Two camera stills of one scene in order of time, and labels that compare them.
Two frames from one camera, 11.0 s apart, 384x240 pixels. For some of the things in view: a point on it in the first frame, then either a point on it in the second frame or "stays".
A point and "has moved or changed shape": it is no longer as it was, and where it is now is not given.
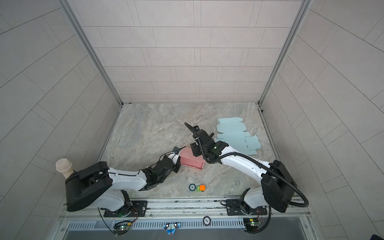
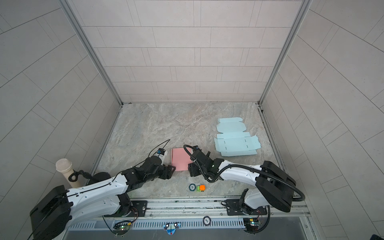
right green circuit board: [251, 224] stays
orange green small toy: [201, 188] stays
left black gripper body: [176, 168] → [162, 173]
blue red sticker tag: [171, 228] stays
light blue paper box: [233, 135] stays
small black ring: [192, 187] stays
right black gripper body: [198, 150] → [195, 171]
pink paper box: [188, 158] has moved or changed shape
